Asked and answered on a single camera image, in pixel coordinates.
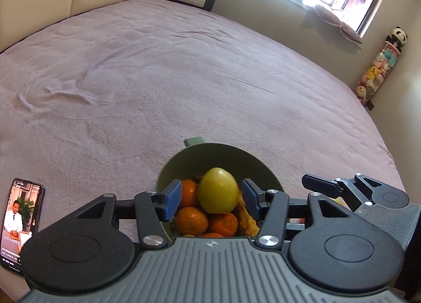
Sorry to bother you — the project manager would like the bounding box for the green plastic colander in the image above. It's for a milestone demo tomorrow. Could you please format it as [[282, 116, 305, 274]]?
[[156, 138, 285, 238]]

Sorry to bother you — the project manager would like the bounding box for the wrinkled orange mandarin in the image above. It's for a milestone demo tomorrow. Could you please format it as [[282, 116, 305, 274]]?
[[207, 211, 238, 237]]

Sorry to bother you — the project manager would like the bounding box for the spotted ripe banana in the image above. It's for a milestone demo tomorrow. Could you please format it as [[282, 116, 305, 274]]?
[[236, 191, 261, 238]]

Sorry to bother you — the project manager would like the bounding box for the black smartphone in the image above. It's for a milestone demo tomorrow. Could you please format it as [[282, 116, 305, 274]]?
[[0, 178, 46, 279]]

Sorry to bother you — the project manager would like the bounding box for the grey windowsill cushion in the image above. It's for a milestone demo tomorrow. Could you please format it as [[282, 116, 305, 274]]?
[[312, 4, 364, 49]]

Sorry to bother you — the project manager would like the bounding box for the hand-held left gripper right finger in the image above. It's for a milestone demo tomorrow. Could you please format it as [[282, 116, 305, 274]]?
[[241, 178, 354, 253]]

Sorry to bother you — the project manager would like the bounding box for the panda plush toy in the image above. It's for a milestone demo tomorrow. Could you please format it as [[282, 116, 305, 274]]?
[[385, 26, 409, 48]]

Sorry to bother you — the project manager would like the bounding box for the hanging stack of plush toys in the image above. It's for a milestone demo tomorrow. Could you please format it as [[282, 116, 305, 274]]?
[[355, 42, 402, 106]]

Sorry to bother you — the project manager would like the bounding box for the pink blanket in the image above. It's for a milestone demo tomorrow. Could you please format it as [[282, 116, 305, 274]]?
[[0, 0, 407, 300]]

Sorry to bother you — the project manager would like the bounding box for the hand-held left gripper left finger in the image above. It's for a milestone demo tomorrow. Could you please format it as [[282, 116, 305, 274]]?
[[74, 180, 183, 248]]

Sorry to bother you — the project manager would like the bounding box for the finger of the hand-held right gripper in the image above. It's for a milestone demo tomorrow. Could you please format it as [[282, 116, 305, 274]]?
[[302, 173, 386, 213]]

